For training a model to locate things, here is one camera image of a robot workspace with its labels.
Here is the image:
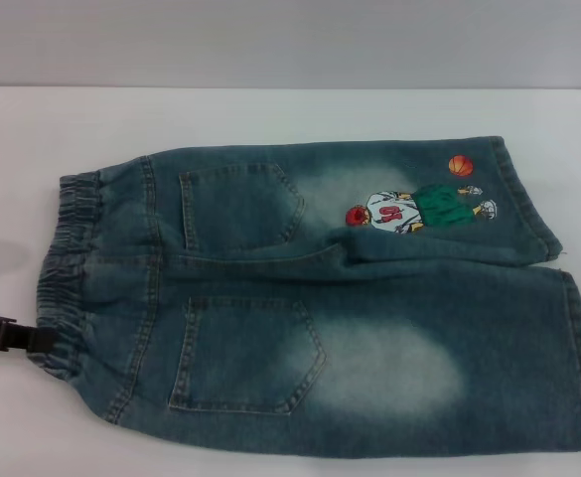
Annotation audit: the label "blue denim shorts with basketball print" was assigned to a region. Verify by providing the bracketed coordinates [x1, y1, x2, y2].
[25, 135, 581, 458]

